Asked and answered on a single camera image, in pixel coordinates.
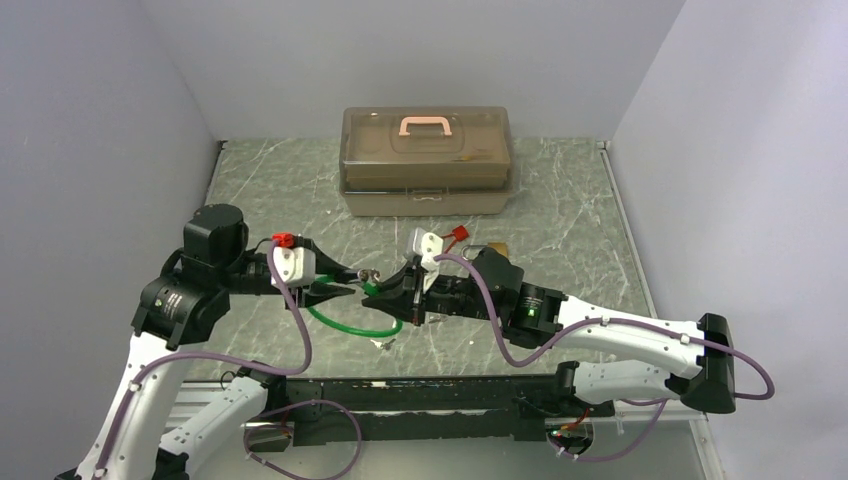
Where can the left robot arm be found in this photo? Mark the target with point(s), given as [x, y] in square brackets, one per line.
[175, 318]

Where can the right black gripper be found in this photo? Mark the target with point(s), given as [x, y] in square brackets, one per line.
[403, 296]

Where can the brown translucent tool box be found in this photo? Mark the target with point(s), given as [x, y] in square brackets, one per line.
[381, 174]

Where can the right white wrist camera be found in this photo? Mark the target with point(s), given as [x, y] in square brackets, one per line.
[426, 245]

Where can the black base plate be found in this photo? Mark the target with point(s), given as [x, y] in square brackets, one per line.
[344, 426]

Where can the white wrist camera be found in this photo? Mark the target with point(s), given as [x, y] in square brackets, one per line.
[426, 245]
[292, 261]

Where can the pink tool box handle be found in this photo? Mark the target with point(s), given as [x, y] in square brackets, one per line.
[408, 121]

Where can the green cable lock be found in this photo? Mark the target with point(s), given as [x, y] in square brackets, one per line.
[345, 315]

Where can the red cable lock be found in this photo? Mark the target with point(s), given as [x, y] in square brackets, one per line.
[457, 235]

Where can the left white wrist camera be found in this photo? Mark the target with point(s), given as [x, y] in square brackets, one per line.
[292, 261]

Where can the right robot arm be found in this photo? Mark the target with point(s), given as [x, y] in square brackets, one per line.
[688, 361]

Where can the aluminium frame rail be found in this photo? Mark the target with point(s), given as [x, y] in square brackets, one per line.
[458, 407]

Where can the small silver key pair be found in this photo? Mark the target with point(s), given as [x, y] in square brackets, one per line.
[369, 275]

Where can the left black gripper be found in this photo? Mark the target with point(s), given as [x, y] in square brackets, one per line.
[320, 292]

